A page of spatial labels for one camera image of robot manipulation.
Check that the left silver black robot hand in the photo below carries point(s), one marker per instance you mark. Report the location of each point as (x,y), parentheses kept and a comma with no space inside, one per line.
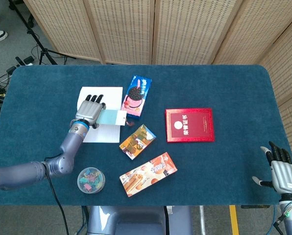
(88,111)

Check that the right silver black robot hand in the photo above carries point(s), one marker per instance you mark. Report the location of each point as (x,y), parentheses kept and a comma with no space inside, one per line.
(285,177)

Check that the light blue tasselled bookmark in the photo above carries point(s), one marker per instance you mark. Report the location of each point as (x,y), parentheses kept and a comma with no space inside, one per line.
(111,117)

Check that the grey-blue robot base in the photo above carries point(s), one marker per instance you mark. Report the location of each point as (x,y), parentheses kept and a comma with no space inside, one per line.
(136,220)

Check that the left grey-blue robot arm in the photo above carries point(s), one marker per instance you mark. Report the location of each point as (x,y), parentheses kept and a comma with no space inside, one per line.
(60,164)

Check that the white notebook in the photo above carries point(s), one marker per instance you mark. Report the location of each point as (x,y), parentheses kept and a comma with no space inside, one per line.
(106,133)

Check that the blue cookie box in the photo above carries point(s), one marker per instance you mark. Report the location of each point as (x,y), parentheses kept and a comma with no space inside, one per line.
(136,98)

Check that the orange yellow snack box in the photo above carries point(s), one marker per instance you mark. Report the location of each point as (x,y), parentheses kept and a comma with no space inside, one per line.
(137,142)

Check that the clear tub of binder clips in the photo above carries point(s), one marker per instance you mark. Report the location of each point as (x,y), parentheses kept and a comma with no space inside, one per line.
(90,180)

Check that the black tripod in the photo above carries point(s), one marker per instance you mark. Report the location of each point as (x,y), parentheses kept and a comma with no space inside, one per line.
(41,49)

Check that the black power adapter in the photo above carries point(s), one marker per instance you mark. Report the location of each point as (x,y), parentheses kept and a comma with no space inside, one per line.
(28,60)

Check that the long orange egg roll box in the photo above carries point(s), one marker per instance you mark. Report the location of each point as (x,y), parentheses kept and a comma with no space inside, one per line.
(148,175)

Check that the white table leg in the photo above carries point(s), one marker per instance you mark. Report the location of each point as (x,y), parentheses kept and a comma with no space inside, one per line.
(202,220)

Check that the red certificate folder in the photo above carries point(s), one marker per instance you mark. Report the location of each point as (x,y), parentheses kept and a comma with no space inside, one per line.
(190,124)

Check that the blue felt table mat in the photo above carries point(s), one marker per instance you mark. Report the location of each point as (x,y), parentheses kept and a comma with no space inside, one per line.
(209,85)

